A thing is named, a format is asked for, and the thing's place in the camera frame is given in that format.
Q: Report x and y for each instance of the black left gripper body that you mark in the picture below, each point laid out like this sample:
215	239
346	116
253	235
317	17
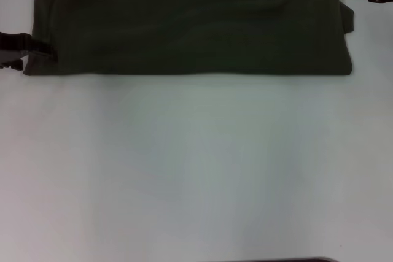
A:
10	45

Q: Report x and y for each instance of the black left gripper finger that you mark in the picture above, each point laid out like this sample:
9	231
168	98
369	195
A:
43	48
12	64

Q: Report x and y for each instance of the dark green FREE t-shirt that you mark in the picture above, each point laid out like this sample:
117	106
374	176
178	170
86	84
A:
199	29

